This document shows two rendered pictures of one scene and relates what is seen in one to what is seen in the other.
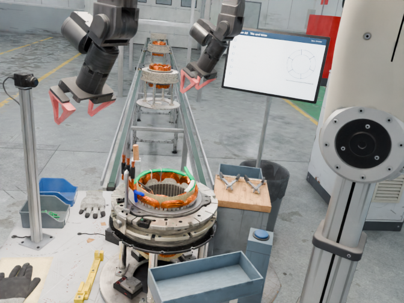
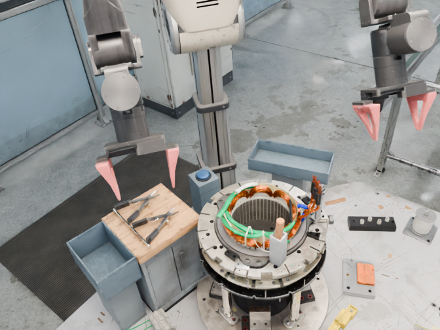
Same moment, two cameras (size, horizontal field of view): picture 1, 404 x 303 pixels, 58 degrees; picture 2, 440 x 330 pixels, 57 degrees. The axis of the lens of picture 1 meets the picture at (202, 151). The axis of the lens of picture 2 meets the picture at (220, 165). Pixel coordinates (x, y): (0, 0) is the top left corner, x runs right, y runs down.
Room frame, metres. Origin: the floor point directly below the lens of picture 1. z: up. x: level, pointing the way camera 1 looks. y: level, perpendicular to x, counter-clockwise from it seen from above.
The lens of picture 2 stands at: (1.49, 0.56, 1.87)
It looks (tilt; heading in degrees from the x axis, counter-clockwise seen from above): 40 degrees down; 230
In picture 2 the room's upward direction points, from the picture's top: 5 degrees counter-clockwise
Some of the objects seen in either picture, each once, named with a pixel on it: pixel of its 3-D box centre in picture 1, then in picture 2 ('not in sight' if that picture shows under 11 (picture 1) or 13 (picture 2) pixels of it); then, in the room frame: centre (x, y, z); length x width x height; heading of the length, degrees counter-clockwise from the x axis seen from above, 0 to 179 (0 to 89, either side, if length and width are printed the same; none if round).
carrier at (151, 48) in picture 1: (158, 56); not in sight; (5.34, 0.76, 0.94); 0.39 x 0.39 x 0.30
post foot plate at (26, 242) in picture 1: (36, 240); not in sight; (1.12, 0.57, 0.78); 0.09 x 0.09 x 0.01; 74
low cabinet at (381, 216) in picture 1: (364, 146); not in sight; (3.24, -1.48, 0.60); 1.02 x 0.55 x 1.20; 9
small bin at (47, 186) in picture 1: (56, 192); not in sight; (1.43, 0.62, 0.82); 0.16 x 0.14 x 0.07; 100
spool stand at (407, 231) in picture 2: not in sight; (423, 220); (0.44, 0.32, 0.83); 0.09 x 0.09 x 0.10; 9
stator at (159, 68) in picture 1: (159, 75); not in sight; (3.25, 0.44, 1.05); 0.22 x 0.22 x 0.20
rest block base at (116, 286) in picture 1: (127, 287); (302, 289); (0.90, 0.19, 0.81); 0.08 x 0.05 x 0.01; 58
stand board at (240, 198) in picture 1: (241, 192); (151, 220); (1.15, -0.15, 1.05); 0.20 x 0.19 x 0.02; 178
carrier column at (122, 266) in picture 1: (122, 243); (295, 298); (0.99, 0.22, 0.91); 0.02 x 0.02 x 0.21
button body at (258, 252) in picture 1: (254, 270); (207, 204); (0.92, -0.20, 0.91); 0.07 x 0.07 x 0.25; 79
